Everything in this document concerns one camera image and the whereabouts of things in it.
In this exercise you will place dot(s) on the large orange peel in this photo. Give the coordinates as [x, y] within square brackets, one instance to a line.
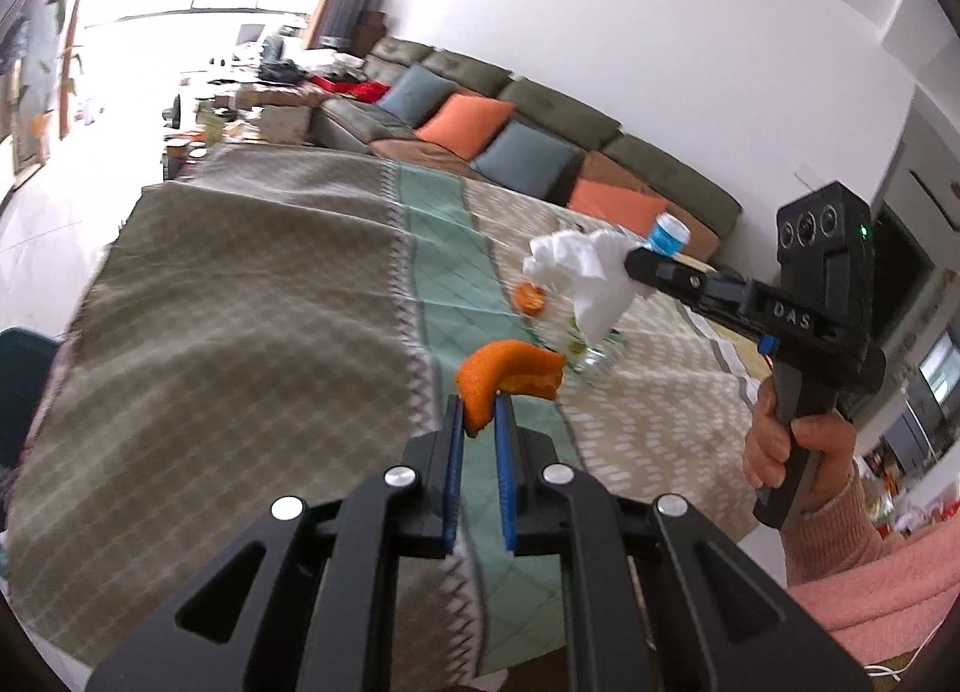
[510, 370]

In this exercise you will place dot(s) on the clear crushed plastic bottle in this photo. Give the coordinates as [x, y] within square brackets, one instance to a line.
[596, 355]

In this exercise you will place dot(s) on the orange cushion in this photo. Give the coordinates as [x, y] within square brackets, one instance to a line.
[465, 126]
[615, 205]

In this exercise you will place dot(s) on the small orange peel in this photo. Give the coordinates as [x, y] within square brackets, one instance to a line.
[531, 298]

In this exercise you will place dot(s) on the patterned green beige tablecloth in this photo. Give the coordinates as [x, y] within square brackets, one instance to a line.
[262, 325]

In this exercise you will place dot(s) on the dark green bin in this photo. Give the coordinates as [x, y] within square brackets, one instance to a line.
[26, 392]

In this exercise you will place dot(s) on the red cloth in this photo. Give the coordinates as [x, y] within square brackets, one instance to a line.
[360, 91]

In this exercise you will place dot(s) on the bottle with blue label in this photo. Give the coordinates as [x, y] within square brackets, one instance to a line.
[669, 236]

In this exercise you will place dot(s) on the olive green sofa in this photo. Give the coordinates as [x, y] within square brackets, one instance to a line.
[555, 115]

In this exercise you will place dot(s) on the cluttered coffee table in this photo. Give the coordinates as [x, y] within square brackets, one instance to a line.
[240, 122]

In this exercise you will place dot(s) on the person's right forearm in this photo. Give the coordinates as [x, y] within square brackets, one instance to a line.
[832, 542]

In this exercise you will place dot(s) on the person's right hand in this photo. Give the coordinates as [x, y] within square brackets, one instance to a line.
[825, 445]

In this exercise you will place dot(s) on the white tissue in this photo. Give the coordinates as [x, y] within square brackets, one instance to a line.
[577, 280]

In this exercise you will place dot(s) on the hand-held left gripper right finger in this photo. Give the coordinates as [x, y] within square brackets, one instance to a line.
[505, 482]

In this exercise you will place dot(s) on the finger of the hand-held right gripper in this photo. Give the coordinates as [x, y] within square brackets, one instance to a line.
[675, 280]

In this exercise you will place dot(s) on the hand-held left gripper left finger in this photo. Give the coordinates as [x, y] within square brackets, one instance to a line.
[452, 482]

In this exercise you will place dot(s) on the blue-grey cushion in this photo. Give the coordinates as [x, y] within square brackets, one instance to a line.
[525, 160]
[416, 96]

